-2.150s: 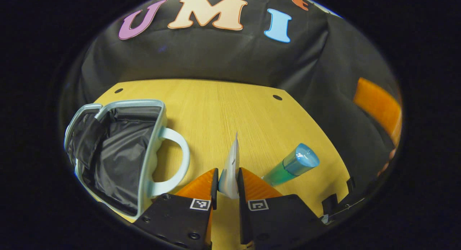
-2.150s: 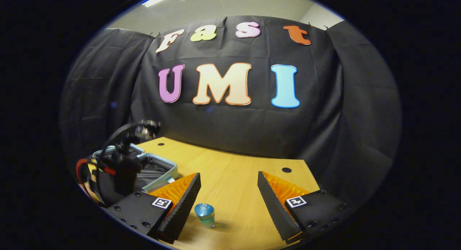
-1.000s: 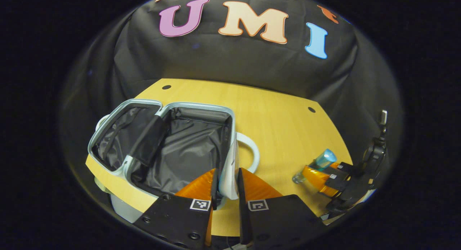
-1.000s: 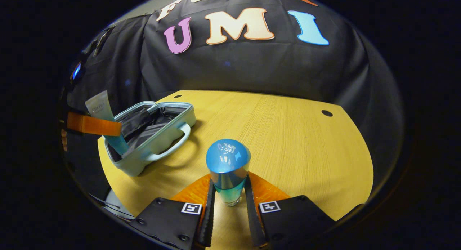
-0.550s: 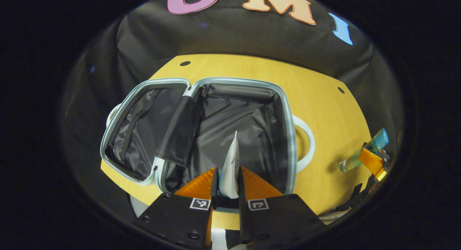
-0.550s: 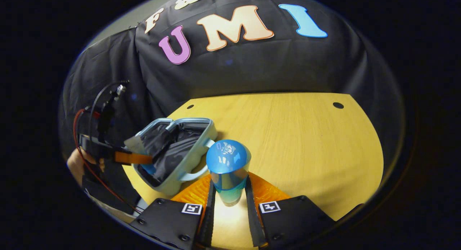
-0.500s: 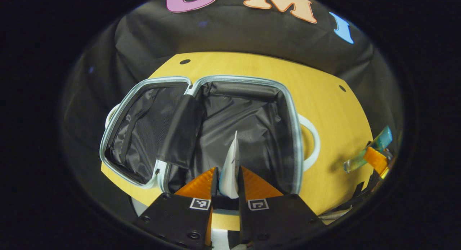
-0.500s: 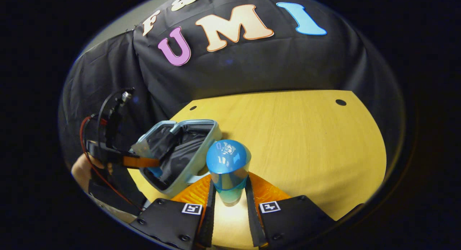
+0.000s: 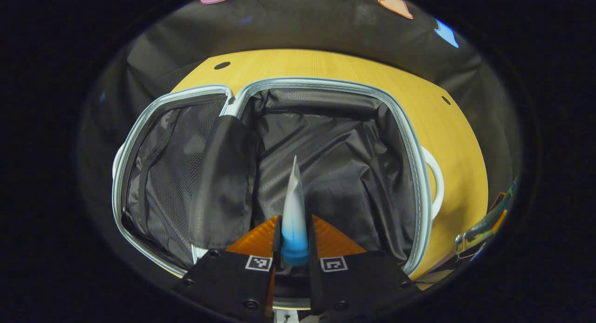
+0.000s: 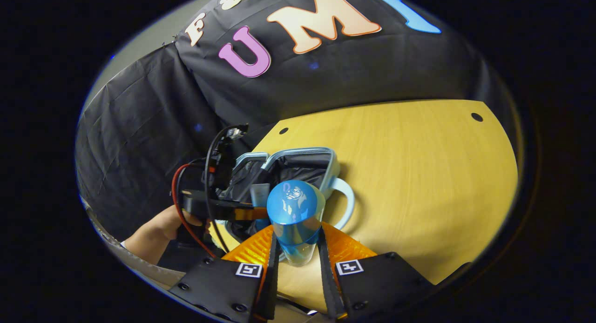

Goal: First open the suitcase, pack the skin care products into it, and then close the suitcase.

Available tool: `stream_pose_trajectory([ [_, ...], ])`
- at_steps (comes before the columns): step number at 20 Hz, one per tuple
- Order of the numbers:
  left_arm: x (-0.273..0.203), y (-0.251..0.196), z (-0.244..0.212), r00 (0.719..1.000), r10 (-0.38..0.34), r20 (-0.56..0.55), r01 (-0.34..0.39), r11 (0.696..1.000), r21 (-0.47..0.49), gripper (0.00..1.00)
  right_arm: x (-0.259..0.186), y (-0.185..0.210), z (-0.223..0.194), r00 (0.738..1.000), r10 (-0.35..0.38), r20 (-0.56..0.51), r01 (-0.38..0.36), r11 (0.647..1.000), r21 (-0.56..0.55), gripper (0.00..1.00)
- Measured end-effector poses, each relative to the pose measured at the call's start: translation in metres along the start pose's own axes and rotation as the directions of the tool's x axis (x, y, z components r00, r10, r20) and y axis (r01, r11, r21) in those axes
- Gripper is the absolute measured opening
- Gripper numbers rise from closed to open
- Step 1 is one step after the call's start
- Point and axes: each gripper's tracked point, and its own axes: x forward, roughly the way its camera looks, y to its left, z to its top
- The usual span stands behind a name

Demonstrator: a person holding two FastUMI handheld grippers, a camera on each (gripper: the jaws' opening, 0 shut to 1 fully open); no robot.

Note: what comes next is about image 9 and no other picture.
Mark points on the light blue suitcase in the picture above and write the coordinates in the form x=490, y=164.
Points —
x=335, y=164

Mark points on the white tube with blue cap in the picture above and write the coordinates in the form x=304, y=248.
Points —
x=294, y=211

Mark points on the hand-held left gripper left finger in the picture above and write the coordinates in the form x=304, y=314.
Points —
x=223, y=281

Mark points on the black backdrop cloth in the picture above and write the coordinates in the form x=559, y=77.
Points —
x=302, y=30

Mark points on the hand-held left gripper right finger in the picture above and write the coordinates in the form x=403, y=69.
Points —
x=368, y=285

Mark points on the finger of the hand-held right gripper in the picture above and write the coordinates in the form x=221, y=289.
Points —
x=500, y=220

